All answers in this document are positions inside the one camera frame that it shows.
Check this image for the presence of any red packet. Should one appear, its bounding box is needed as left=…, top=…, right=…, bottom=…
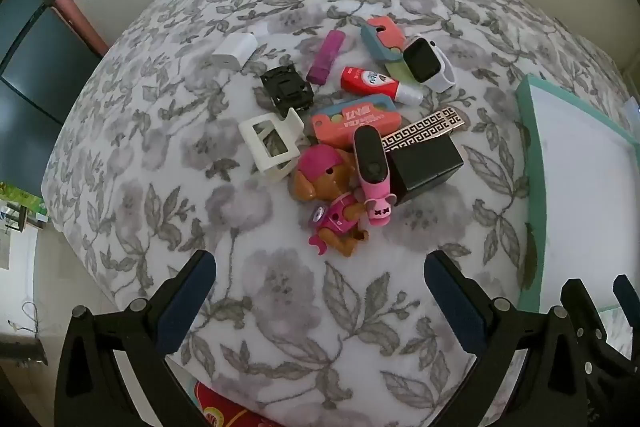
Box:
left=192, top=382, right=286, bottom=427

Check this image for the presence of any toy dog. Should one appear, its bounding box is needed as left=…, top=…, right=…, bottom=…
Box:
left=291, top=144, right=371, bottom=259

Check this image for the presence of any coral teal green case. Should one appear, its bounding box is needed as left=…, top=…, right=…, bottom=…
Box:
left=361, top=16, right=421, bottom=84

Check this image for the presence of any white smartwatch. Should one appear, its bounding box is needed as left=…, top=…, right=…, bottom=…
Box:
left=402, top=34, right=457, bottom=94

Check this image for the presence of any teal rimmed white box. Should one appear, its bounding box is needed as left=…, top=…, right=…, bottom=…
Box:
left=515, top=74, right=640, bottom=313

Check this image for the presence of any red correction fluid bottle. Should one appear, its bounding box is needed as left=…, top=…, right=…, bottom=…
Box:
left=340, top=66, right=423, bottom=105

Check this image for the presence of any black plastic clip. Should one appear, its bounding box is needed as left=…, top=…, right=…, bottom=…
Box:
left=260, top=66, right=316, bottom=118

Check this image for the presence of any thin floor cable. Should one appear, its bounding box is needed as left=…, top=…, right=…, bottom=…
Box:
left=7, top=301, right=47, bottom=338

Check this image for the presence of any green printed object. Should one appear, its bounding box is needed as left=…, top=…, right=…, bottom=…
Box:
left=0, top=179, right=48, bottom=233

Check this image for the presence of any dark cabinet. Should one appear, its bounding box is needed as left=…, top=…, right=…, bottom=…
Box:
left=0, top=0, right=108, bottom=158

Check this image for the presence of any cream plastic holder frame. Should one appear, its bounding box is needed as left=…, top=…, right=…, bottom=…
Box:
left=238, top=111, right=306, bottom=185

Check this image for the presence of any coral blue printed case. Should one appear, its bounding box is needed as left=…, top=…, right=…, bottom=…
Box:
left=310, top=94, right=403, bottom=145

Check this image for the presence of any gold patterned metal bar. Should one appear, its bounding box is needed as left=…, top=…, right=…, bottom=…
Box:
left=381, top=106, right=471, bottom=152

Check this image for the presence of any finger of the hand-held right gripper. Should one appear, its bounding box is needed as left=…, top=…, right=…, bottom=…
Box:
left=612, top=274, right=640, bottom=324
left=560, top=278, right=617, bottom=378

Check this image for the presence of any black box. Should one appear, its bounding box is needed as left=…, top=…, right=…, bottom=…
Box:
left=387, top=138, right=465, bottom=206

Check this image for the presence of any purple plastic stick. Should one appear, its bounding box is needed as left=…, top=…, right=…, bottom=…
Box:
left=306, top=29, right=347, bottom=85

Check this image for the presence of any pink board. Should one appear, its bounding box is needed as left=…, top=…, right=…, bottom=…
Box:
left=54, top=0, right=111, bottom=56

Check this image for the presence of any grey floral bedspread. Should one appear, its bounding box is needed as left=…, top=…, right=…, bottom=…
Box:
left=42, top=0, right=640, bottom=427

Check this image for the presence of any white charger adapter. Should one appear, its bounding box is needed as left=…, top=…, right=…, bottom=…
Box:
left=211, top=32, right=258, bottom=72

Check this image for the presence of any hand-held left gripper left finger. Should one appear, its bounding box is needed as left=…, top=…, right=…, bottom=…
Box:
left=54, top=250, right=217, bottom=427

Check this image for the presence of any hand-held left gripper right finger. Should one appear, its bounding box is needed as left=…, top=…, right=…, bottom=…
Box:
left=424, top=250, right=596, bottom=427

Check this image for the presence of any pink fitness band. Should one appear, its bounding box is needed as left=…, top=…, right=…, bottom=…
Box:
left=353, top=126, right=398, bottom=227

